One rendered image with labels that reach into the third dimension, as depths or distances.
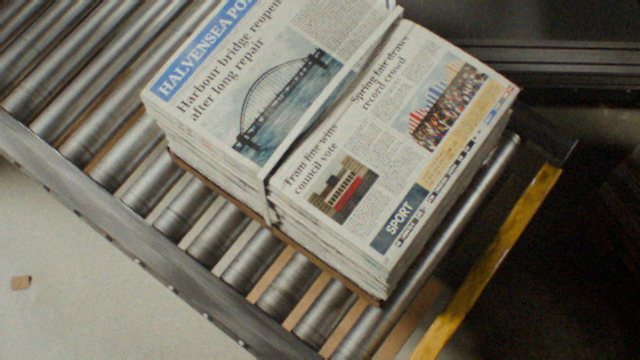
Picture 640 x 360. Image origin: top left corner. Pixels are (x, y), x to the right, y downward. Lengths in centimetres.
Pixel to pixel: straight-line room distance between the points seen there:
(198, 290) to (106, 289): 89
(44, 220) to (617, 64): 153
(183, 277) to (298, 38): 38
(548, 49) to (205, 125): 124
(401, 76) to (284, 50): 15
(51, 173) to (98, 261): 82
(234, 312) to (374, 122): 35
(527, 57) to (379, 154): 110
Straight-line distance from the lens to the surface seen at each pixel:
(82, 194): 114
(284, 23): 94
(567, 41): 199
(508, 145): 116
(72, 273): 197
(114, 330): 191
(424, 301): 188
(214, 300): 106
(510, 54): 192
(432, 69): 92
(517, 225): 110
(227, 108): 89
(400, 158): 87
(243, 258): 107
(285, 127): 88
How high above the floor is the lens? 183
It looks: 69 degrees down
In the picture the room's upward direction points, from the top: 2 degrees clockwise
